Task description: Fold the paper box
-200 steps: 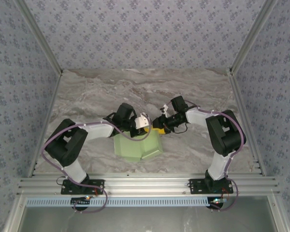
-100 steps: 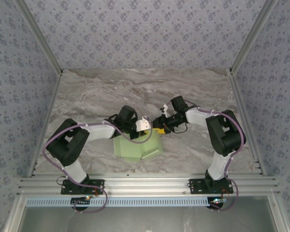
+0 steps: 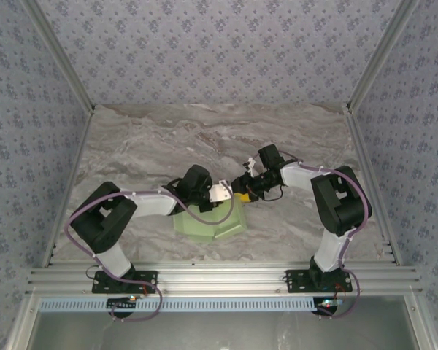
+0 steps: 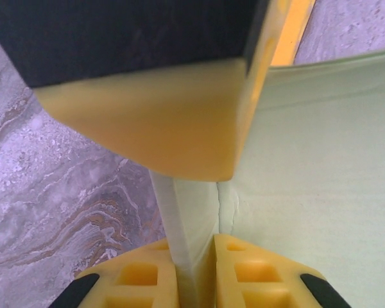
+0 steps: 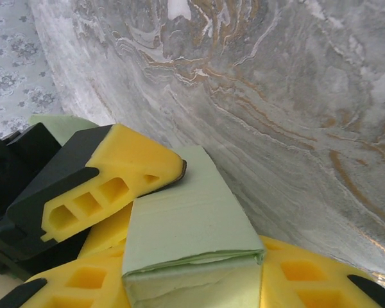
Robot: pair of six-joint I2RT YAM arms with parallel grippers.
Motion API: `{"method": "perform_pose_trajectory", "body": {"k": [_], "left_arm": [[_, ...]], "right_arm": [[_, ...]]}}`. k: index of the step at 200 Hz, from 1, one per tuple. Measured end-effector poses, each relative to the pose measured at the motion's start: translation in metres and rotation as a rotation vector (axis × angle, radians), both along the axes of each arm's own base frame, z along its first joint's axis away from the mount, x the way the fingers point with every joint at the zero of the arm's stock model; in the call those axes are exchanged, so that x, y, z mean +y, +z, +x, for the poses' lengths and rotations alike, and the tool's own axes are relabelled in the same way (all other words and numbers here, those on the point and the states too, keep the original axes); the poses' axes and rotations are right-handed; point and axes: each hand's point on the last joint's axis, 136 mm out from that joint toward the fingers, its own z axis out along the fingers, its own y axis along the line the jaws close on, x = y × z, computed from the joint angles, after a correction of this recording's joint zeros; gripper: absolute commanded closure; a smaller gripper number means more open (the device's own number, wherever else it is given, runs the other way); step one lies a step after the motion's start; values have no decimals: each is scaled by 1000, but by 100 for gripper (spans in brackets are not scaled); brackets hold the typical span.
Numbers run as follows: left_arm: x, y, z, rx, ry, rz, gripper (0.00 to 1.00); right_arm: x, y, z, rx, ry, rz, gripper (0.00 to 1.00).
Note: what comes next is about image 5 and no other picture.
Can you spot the light green paper box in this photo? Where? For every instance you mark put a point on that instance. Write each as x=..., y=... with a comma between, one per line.
x=186, y=224

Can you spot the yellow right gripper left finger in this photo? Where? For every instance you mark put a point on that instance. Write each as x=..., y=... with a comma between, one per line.
x=83, y=282

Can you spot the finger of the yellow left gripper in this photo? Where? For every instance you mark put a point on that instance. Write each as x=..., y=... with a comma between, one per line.
x=128, y=160
x=109, y=231

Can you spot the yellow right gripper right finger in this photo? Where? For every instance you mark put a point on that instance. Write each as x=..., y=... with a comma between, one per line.
x=295, y=288

